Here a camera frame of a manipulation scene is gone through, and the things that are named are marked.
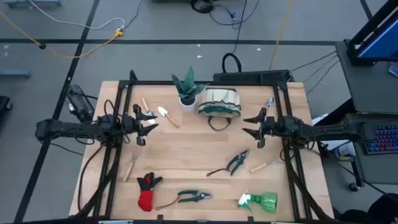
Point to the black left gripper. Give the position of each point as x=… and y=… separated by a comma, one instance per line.
x=129, y=124

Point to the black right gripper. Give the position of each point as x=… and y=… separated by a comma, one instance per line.
x=270, y=127

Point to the beige green canvas gardening bag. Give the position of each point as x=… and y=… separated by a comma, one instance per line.
x=219, y=99

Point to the red and black glove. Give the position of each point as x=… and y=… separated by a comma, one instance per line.
x=145, y=199

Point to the green spray bottle white nozzle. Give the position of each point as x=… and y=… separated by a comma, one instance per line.
x=267, y=202

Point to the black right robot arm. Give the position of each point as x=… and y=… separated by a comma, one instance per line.
x=326, y=133

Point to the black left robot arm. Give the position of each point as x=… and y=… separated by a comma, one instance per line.
x=68, y=129

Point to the green plant in white pot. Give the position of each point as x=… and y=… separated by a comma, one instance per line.
x=188, y=107

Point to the black perforated equipment box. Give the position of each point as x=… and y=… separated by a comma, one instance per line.
x=248, y=76

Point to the white paper sheet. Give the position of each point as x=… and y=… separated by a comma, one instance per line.
x=318, y=119

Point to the black power supply box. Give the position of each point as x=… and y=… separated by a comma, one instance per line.
x=79, y=104

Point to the white and blue canister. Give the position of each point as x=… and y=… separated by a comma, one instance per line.
x=345, y=151

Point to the black caster wheel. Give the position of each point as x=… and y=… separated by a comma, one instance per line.
x=354, y=187

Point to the grey monitor desk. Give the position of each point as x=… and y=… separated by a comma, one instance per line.
x=367, y=90

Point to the small black floor puck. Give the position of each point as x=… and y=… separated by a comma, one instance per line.
x=42, y=46

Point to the backlit colourful keyboard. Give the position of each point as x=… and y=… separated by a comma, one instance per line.
x=385, y=138

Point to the grey keyboard desk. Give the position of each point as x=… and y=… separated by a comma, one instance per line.
x=379, y=168

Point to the grey floor bar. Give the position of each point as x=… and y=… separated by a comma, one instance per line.
x=15, y=73

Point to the colourful book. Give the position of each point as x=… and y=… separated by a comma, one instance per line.
x=393, y=69

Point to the black computer monitor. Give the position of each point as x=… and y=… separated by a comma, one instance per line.
x=382, y=43

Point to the person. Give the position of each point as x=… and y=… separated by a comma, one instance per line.
x=384, y=207

